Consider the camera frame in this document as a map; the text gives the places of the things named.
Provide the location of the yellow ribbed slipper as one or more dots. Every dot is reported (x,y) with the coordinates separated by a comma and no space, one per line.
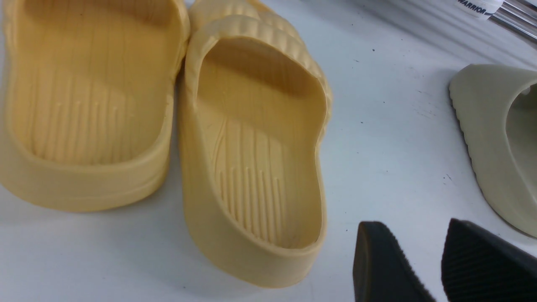
(253,109)
(87,99)

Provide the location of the right yellow ribbed slipper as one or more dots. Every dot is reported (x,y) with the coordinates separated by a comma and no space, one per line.
(253,109)

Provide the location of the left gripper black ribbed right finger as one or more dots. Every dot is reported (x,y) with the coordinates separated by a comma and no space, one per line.
(479,266)

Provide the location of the stainless steel shoe rack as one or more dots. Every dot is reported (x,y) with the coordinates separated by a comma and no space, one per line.
(519,17)

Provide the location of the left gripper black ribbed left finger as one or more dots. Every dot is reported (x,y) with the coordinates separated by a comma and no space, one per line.
(381,271)

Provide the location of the left yellow ribbed slipper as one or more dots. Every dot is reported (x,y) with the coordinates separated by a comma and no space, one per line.
(87,99)

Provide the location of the left navy canvas sneaker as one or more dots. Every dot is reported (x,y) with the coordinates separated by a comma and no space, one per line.
(480,9)

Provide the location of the left olive foam slide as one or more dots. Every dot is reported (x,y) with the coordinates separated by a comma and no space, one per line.
(496,109)

